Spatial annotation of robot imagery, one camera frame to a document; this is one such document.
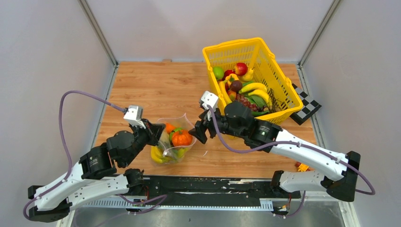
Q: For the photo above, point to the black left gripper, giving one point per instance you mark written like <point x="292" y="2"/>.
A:
<point x="154" y="130"/>

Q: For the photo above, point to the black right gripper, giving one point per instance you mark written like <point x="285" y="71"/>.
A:
<point x="200" y="127"/>

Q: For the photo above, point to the orange fruit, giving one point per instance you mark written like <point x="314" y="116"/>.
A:
<point x="169" y="128"/>

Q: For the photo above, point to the small orange pumpkin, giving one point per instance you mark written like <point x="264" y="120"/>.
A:
<point x="182" y="138"/>

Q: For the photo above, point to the small watermelon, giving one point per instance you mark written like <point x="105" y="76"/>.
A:
<point x="173" y="132"/>

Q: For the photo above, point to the yellow banana bunch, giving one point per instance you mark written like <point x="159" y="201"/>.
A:
<point x="170" y="155"/>

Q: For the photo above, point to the clear zip top bag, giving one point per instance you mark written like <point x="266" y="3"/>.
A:
<point x="181" y="122"/>

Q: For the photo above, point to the yellow bell pepper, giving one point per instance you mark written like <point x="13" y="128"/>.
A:
<point x="231" y="78"/>

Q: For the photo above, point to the yellow plastic basket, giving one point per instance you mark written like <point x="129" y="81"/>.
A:
<point x="255" y="53"/>

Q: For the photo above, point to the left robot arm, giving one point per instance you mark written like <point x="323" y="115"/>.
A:
<point x="94" y="175"/>

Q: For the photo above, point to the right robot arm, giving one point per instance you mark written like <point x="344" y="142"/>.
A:
<point x="334" y="173"/>

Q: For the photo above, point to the small red peach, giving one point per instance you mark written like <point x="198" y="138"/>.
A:
<point x="232" y="95"/>

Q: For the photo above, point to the green cucumber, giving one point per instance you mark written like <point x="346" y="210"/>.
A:
<point x="260" y="113"/>

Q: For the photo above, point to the dark purple passion fruit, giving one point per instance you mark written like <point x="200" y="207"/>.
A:
<point x="236" y="86"/>

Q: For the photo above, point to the purple grapes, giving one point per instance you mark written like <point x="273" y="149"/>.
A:
<point x="247" y="102"/>

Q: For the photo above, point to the green apple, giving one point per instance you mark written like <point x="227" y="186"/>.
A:
<point x="218" y="73"/>

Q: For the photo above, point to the red apple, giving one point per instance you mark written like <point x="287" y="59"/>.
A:
<point x="240" y="69"/>
<point x="227" y="73"/>

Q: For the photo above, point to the yellow pear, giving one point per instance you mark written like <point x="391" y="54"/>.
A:
<point x="248" y="76"/>

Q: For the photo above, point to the yellow orange toy block car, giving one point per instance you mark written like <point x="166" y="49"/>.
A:
<point x="302" y="167"/>

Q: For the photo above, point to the checkerboard calibration board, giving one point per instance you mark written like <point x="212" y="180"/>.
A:
<point x="310" y="107"/>

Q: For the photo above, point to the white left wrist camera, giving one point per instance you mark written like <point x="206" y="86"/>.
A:
<point x="133" y="116"/>

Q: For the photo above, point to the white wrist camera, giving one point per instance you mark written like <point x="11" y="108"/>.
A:
<point x="133" y="116"/>
<point x="209" y="103"/>

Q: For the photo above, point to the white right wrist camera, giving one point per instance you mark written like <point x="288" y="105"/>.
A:
<point x="209" y="103"/>

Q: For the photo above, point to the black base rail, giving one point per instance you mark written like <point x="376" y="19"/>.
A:
<point x="210" y="191"/>

